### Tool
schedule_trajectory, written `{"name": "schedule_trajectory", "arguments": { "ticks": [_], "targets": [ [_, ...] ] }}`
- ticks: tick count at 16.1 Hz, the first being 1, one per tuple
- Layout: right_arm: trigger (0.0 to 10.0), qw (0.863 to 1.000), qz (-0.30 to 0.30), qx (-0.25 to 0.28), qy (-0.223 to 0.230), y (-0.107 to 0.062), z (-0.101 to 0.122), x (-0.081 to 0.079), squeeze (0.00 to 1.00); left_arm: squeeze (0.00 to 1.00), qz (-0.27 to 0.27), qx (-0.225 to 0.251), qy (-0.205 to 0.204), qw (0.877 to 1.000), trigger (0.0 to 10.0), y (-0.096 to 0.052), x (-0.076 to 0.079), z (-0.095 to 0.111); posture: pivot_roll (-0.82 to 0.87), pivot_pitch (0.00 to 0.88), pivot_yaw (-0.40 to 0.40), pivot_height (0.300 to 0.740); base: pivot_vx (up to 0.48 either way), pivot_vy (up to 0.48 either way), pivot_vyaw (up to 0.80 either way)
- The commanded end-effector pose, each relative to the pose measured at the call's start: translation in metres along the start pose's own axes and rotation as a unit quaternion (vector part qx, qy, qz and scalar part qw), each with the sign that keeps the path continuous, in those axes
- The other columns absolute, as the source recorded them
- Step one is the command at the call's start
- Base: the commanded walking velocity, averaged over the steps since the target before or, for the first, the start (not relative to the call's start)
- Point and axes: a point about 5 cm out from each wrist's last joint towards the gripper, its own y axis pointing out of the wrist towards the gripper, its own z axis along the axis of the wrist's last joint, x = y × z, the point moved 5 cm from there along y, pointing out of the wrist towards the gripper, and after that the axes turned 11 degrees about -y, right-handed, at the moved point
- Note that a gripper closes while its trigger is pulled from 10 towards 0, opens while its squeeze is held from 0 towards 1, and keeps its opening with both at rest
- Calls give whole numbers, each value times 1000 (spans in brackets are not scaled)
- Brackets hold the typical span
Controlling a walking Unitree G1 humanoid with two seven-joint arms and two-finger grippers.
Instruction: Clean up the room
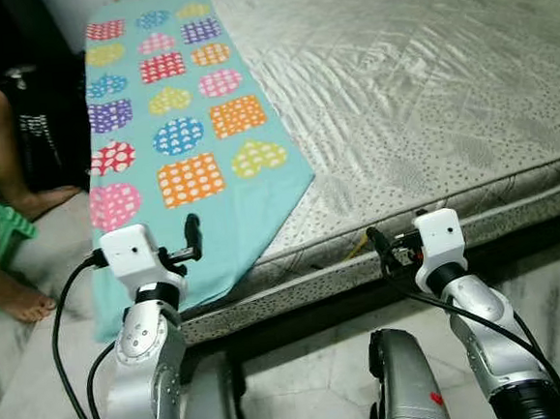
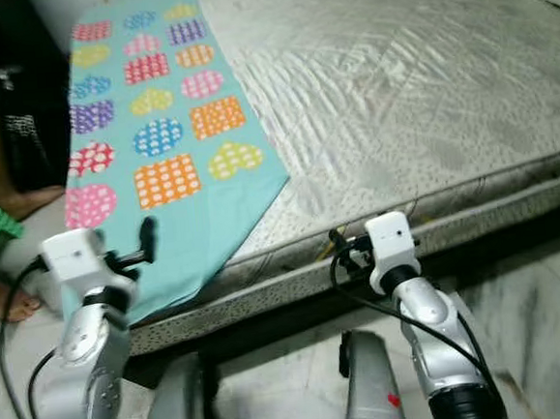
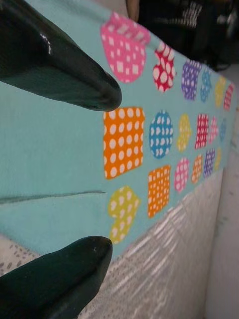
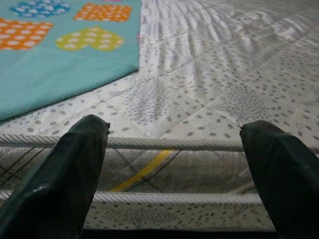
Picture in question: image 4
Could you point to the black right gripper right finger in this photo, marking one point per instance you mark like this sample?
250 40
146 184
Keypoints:
289 186

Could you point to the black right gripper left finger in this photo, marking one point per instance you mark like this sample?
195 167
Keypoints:
54 186

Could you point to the teal blanket with coloured hearts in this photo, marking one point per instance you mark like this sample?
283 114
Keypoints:
62 74

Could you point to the grey quilted mattress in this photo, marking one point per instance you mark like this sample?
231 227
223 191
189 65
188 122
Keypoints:
199 87

